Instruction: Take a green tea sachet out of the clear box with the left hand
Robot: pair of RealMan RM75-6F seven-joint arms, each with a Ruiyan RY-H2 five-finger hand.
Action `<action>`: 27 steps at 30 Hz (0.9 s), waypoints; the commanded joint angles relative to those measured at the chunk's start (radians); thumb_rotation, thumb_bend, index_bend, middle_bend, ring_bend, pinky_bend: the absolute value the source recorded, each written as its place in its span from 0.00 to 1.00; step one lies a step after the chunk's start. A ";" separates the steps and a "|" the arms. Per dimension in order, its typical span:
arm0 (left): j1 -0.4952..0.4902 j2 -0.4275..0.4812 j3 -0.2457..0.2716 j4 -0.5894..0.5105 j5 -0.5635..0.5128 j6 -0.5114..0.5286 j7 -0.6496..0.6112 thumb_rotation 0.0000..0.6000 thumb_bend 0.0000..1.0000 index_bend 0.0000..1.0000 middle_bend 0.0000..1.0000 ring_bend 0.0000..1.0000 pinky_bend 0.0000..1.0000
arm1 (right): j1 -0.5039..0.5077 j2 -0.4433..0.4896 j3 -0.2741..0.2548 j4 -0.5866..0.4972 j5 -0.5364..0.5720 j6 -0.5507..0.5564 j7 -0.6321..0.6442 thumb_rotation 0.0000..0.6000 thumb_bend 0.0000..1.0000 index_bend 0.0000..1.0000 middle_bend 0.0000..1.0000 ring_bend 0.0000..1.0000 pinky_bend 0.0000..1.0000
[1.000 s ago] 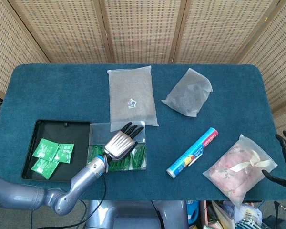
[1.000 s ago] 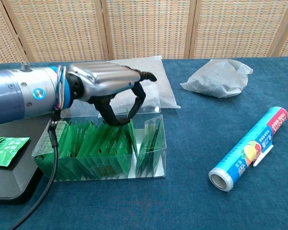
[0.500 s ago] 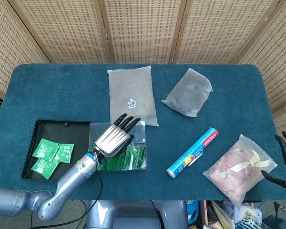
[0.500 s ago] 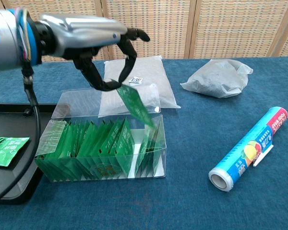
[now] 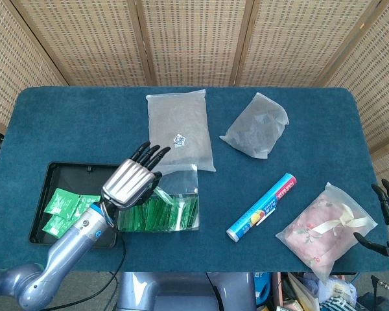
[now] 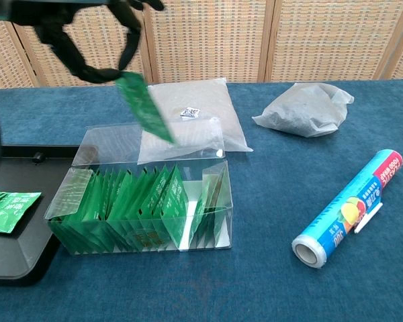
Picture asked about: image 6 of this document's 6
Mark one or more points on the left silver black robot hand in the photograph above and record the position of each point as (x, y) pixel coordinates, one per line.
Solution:
(64, 43)

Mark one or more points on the clear box of green sachets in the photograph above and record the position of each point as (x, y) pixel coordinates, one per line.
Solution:
(218, 188)

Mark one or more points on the large frosted bag QR label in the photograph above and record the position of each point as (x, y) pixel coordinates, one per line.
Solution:
(231, 134)

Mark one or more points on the black square plastic tray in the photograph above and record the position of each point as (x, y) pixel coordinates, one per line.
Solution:
(13, 258)

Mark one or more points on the small frosted bag dark contents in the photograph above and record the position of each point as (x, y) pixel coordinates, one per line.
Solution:
(299, 110)

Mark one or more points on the rattan folding screen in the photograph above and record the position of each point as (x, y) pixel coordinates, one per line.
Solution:
(205, 37)

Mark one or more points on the blue felt table cover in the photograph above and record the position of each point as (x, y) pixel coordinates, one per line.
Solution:
(255, 285)

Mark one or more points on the blue cling wrap roll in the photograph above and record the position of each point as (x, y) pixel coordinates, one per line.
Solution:
(352, 208)

